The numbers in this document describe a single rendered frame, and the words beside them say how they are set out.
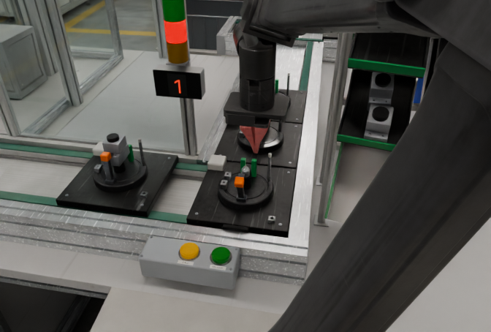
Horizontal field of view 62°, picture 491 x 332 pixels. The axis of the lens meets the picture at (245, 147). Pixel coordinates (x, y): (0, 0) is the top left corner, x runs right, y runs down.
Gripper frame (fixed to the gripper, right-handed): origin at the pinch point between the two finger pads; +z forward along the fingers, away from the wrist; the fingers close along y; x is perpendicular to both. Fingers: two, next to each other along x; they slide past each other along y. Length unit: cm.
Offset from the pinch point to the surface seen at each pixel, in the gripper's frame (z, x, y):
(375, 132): 1.5, -11.2, -21.6
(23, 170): 33, -21, 73
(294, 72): 35, -106, 1
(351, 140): 3.7, -11.2, -17.4
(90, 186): 27, -12, 45
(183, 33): -8.8, -29.7, 22.5
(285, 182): 27.3, -23.4, -4.0
